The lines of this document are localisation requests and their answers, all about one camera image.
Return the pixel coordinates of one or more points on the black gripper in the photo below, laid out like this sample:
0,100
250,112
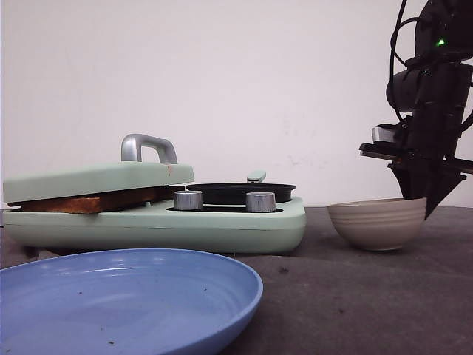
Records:
431,130

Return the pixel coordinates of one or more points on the beige ribbed ceramic bowl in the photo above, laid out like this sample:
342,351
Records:
378,225

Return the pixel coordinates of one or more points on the breakfast maker hinged lid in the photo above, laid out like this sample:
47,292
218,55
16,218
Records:
146,161

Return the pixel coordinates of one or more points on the white bread slice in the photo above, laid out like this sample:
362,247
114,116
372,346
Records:
127,199
74,205

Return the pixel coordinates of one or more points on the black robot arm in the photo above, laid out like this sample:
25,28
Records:
432,92

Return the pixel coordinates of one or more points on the mint green breakfast maker base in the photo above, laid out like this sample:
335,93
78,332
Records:
220,229

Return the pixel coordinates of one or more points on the right silver control knob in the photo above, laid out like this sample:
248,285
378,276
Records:
260,202

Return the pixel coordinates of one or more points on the silver control knob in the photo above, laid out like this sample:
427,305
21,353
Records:
260,202
188,200

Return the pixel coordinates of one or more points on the black round frying pan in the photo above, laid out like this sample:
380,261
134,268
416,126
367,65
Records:
235,193

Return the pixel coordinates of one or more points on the left silver control knob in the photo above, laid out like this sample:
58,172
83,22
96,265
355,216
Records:
188,200

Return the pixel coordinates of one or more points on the blue round plate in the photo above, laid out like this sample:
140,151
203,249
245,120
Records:
134,301

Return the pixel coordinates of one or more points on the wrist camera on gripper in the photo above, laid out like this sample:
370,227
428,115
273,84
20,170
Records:
387,133

